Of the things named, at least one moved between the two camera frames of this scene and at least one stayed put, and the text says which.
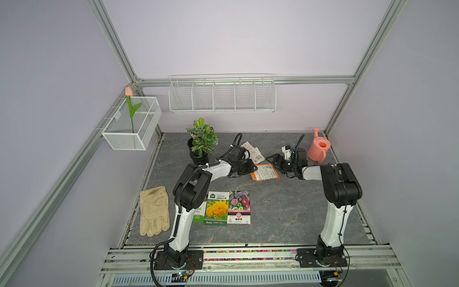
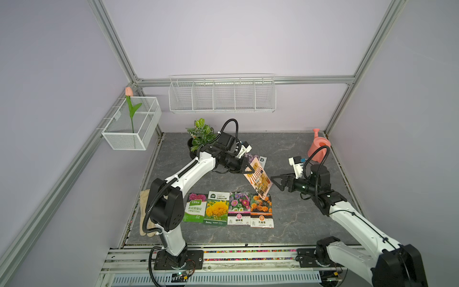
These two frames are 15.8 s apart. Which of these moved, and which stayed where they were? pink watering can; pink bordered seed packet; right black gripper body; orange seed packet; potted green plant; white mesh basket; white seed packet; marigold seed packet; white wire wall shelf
Moved: white seed packet; right black gripper body; orange seed packet
Stayed: pink watering can; white wire wall shelf; potted green plant; white mesh basket; marigold seed packet; pink bordered seed packet
